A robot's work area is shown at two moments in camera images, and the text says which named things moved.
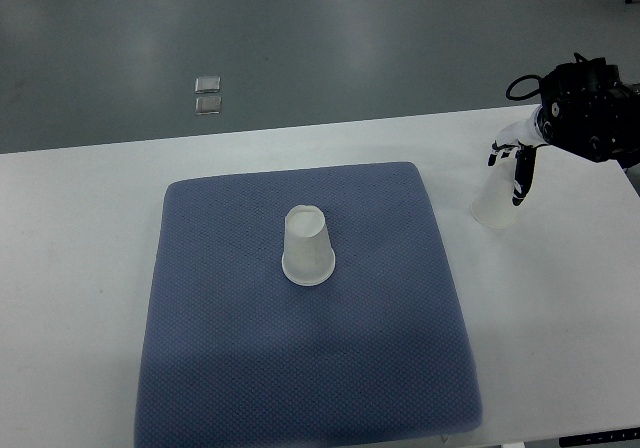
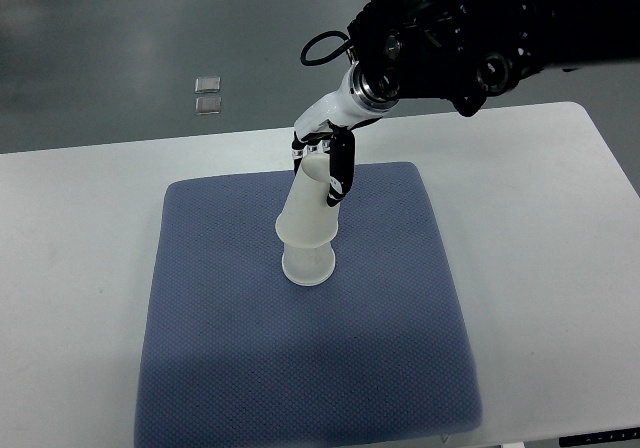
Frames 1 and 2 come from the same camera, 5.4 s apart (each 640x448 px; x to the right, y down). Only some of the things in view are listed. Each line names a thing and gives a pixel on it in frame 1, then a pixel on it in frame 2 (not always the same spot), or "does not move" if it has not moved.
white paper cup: x=493 y=206 → x=307 y=219
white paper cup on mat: x=308 y=254 does not move
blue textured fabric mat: x=237 y=354 does not move
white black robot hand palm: x=524 y=132 → x=341 y=107
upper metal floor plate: x=207 y=84 does not move
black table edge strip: x=599 y=437 does not move
